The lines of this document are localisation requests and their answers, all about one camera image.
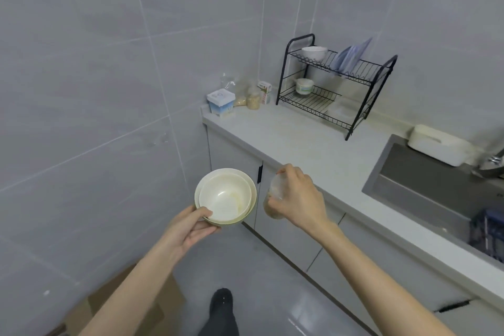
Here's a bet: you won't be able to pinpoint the person's right hand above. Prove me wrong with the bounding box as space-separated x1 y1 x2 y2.
265 164 332 239

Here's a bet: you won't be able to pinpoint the person's left hand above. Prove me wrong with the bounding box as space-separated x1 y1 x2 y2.
167 206 222 261

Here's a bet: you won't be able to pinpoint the clear plastic cup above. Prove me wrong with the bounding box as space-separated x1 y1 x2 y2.
264 172 290 221

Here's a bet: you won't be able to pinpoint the pale green bowl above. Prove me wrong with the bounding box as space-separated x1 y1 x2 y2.
195 168 258 227

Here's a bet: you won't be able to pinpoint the person's right forearm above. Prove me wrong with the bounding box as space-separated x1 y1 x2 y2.
313 218 457 336

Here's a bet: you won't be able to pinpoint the person's left forearm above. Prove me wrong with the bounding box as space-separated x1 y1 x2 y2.
78 229 184 336

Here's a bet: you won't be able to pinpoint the white base cabinet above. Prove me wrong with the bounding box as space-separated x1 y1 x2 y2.
205 124 504 336

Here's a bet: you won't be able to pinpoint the black shoe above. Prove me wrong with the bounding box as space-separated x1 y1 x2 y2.
209 288 234 318

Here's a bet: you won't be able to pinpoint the clear jar of grains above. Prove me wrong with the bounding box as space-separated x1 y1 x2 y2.
246 80 261 111

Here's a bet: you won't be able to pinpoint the small white carton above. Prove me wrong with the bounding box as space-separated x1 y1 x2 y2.
258 81 273 105

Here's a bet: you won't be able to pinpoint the white blue seasoning box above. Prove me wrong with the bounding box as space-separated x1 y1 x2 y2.
207 88 236 117

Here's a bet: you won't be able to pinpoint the person's dark trouser leg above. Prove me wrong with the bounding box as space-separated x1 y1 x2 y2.
195 310 240 336

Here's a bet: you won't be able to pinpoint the clear plastic container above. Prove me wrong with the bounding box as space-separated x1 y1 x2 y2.
324 98 368 124

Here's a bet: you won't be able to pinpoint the cardboard box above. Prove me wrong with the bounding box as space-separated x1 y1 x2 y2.
43 263 187 336

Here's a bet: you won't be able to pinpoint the small white green bowl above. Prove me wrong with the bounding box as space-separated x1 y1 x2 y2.
295 78 315 96

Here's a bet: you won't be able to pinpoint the clear bag of grains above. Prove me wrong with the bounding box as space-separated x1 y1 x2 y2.
219 73 248 108

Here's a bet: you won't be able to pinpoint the steel sink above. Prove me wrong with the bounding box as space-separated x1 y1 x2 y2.
361 134 504 265

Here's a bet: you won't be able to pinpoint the white ceramic bowl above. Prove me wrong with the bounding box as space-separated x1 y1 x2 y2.
301 46 328 62

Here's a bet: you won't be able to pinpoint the blue plates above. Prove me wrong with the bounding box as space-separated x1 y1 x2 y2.
334 37 373 77

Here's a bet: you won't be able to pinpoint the white rectangular box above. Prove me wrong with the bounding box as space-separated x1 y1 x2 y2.
407 124 473 167

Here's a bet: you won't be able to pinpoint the blue basket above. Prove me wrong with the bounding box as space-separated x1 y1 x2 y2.
469 208 504 263

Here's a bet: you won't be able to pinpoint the chrome faucet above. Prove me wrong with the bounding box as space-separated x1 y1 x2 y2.
471 149 504 180

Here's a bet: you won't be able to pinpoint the black wire dish rack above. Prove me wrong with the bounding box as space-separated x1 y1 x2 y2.
275 34 398 141

